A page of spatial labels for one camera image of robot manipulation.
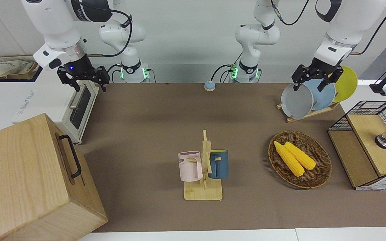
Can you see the yellow corn cob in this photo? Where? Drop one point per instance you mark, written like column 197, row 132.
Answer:
column 302, row 158
column 290, row 160

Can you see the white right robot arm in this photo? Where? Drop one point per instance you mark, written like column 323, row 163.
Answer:
column 52, row 23

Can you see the grey plate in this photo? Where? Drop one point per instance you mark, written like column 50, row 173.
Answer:
column 296, row 102

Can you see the brown table mat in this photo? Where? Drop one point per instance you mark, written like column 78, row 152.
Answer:
column 146, row 134

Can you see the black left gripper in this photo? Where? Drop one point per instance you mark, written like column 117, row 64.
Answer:
column 321, row 68

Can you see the white toaster oven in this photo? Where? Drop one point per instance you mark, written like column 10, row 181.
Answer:
column 59, row 103

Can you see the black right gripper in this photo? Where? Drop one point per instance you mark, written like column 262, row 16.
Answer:
column 79, row 65

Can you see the wooden drawer box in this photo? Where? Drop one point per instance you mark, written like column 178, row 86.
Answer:
column 22, row 177

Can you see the dark blue mug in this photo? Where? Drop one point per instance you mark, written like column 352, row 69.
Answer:
column 220, row 165

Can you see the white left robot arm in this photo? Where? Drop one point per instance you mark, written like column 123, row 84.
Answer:
column 353, row 20

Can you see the grid-patterned storage box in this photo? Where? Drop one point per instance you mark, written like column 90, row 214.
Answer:
column 367, row 140

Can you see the yellow plate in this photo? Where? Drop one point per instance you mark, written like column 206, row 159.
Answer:
column 348, row 85

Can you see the wooden mug stand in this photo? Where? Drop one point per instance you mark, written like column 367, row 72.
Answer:
column 203, row 192

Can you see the light blue plate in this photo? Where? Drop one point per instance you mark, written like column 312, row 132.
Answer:
column 323, row 97

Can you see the blue service bell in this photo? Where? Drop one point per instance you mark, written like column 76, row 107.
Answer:
column 209, row 86

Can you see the brown wicker basket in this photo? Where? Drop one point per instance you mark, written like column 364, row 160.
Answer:
column 316, row 177

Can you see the pink mug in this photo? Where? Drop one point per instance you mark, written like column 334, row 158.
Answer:
column 188, row 169

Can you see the wooden plate rack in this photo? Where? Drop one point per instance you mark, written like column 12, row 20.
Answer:
column 305, row 116

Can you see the beige cloth bag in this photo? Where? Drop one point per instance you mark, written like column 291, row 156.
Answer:
column 9, row 65

